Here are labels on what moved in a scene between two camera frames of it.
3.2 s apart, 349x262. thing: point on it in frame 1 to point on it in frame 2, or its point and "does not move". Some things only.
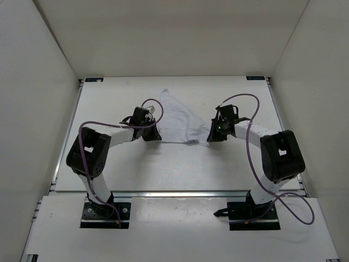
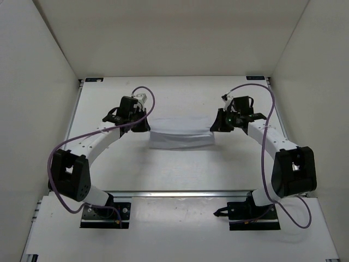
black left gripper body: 145,123 to 132,113
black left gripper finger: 149,134 to 140,126
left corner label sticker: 94,79 does not move
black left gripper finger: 156,135 to 145,126
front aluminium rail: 212,194 does not move
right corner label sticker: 255,77 does not move
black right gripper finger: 222,135 to 227,124
